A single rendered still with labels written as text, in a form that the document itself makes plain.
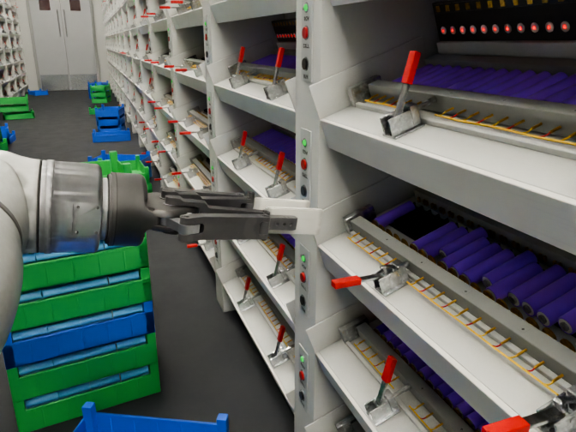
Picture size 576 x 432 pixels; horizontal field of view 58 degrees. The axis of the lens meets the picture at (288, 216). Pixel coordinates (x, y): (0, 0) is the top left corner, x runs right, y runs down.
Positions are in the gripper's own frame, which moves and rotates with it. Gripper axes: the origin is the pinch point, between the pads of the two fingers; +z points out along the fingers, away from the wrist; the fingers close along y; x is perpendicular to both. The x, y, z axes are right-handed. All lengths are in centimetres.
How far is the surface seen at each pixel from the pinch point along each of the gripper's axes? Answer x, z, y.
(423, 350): -11.0, 12.5, 13.0
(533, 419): -6.8, 9.1, 30.0
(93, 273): -29, -18, -52
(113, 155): -13, -11, -103
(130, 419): -56, -10, -41
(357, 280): -6.6, 8.6, 3.9
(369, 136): 10.2, 8.7, 0.4
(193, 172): -23, 21, -138
